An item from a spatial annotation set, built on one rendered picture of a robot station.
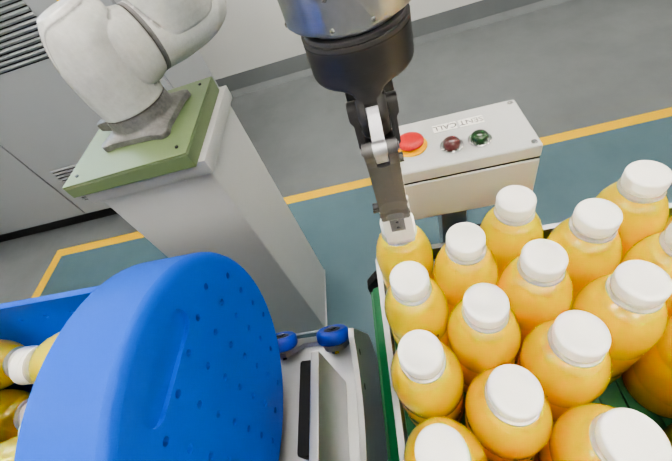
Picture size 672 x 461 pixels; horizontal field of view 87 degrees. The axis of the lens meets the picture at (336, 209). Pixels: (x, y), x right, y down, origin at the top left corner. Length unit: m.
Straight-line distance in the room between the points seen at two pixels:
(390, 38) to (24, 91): 2.20
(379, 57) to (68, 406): 0.29
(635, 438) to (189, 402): 0.32
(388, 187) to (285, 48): 2.95
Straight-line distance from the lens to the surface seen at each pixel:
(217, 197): 0.93
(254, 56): 3.26
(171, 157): 0.83
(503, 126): 0.52
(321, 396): 0.41
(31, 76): 2.29
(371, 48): 0.24
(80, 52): 0.89
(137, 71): 0.91
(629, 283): 0.39
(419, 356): 0.34
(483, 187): 0.52
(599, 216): 0.43
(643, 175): 0.47
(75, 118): 2.34
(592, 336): 0.36
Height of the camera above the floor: 1.43
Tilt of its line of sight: 47 degrees down
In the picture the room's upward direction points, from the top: 23 degrees counter-clockwise
